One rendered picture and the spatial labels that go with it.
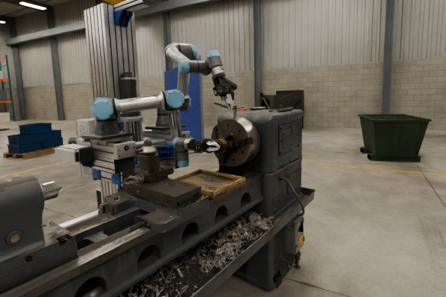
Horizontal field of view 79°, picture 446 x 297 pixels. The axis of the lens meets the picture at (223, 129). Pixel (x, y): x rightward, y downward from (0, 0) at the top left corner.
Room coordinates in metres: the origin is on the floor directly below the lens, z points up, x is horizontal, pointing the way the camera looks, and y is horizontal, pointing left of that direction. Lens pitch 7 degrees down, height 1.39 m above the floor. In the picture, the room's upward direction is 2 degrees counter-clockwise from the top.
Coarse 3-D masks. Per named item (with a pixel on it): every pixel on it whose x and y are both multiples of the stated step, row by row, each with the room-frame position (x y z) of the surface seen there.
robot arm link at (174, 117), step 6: (168, 114) 1.85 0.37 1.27; (174, 114) 1.83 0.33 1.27; (174, 120) 1.83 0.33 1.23; (180, 120) 1.87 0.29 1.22; (174, 126) 1.83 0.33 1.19; (180, 126) 1.85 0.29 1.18; (174, 132) 1.83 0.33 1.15; (180, 132) 1.84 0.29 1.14; (174, 138) 1.83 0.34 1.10; (174, 150) 1.85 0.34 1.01
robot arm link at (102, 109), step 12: (144, 96) 1.67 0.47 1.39; (156, 96) 1.67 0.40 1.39; (168, 96) 1.65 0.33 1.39; (180, 96) 1.69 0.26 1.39; (96, 108) 1.53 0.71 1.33; (108, 108) 1.54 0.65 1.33; (120, 108) 1.59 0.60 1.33; (132, 108) 1.62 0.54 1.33; (144, 108) 1.64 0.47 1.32; (156, 108) 1.69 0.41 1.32; (168, 108) 1.70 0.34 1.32
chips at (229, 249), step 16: (240, 224) 1.60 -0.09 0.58; (256, 224) 1.54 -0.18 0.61; (272, 224) 1.64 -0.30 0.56; (208, 240) 1.47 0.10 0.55; (224, 240) 1.46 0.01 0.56; (240, 240) 1.40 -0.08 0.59; (192, 256) 1.34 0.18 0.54; (208, 256) 1.34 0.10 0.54; (224, 256) 1.27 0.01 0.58; (160, 272) 1.17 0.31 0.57; (176, 272) 1.20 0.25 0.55; (192, 272) 1.21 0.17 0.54; (208, 272) 1.20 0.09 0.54; (144, 288) 1.10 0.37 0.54; (160, 288) 1.10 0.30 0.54; (176, 288) 1.10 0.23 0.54; (192, 288) 1.10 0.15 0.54
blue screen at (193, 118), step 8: (200, 56) 6.60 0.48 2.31; (168, 72) 9.70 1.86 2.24; (176, 72) 8.68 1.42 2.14; (168, 80) 9.77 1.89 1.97; (176, 80) 8.73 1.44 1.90; (192, 80) 7.15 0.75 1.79; (200, 80) 6.59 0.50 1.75; (168, 88) 9.83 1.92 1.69; (176, 88) 8.78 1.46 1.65; (192, 88) 7.18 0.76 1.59; (200, 88) 6.58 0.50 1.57; (192, 96) 7.20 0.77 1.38; (200, 96) 6.58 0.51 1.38; (192, 104) 7.23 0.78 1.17; (200, 104) 6.60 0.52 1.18; (184, 112) 8.04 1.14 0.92; (192, 112) 7.26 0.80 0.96; (200, 112) 6.62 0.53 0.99; (184, 120) 8.08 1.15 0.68; (192, 120) 7.29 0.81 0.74; (200, 120) 6.68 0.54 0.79; (184, 128) 8.12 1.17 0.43; (192, 128) 7.32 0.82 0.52; (200, 128) 6.71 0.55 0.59; (192, 136) 7.35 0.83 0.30; (200, 136) 6.73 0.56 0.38; (192, 152) 6.47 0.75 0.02
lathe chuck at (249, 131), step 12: (228, 120) 1.72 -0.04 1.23; (240, 120) 1.72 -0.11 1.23; (228, 132) 1.72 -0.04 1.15; (240, 132) 1.67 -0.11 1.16; (252, 132) 1.68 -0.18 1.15; (252, 144) 1.65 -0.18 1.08; (216, 156) 1.79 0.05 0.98; (228, 156) 1.73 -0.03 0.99; (240, 156) 1.67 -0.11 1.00; (252, 156) 1.70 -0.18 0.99
